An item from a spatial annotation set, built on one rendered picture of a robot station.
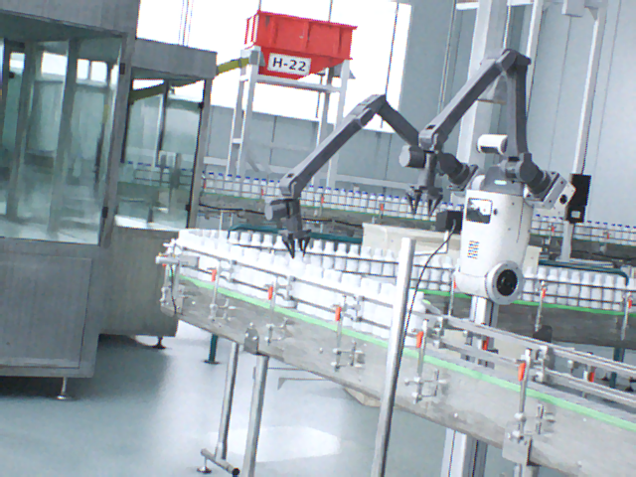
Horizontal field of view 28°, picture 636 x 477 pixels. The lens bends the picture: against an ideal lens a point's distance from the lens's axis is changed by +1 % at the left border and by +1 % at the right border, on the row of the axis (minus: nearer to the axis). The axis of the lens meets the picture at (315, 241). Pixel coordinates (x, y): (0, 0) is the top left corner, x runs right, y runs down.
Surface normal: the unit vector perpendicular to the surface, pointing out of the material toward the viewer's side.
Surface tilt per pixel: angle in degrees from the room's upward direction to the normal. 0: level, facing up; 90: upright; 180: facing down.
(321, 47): 90
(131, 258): 90
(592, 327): 90
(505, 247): 101
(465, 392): 90
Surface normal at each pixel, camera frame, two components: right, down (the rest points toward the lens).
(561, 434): -0.85, -0.08
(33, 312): 0.50, 0.11
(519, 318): 0.21, 0.08
